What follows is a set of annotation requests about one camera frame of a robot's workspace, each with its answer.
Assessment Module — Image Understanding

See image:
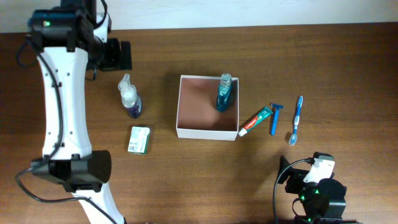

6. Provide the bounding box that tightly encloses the green white soap box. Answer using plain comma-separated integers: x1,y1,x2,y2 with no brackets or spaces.
127,126,150,155

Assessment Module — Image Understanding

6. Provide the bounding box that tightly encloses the teal mouthwash bottle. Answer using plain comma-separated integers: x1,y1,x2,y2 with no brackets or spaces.
216,73,233,112

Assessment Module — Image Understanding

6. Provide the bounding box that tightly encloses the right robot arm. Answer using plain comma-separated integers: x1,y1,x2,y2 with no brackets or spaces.
275,152,347,223

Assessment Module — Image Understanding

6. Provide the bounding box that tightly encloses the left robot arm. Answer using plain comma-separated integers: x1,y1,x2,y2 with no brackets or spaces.
28,0,132,223

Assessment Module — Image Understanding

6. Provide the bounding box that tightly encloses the blue white toothbrush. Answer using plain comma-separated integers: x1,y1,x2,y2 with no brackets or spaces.
289,96,303,146

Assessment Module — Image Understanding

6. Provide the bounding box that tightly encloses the green red toothpaste tube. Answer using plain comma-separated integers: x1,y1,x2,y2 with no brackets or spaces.
238,106,273,137

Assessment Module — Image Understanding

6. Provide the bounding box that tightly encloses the blue disposable razor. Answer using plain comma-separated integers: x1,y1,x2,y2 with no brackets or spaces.
271,103,284,136

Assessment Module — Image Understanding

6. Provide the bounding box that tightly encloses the white cardboard box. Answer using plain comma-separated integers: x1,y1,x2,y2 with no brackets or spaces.
175,75,239,141

